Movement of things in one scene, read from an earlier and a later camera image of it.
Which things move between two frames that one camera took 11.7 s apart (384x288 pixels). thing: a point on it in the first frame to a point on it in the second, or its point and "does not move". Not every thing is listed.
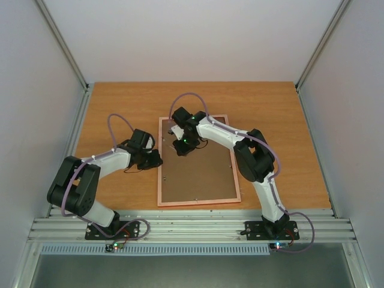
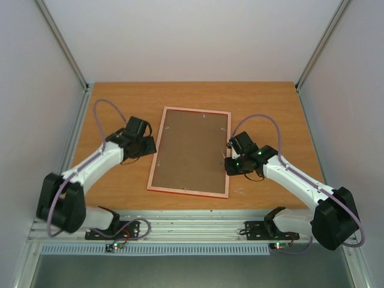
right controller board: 278,245 does not move
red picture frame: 191,201 to 187,191
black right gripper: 182,149 to 233,167
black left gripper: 153,162 to 147,145
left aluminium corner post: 63,44 does not move
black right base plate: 255,230 does not move
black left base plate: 132,231 does not move
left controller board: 110,247 does not move
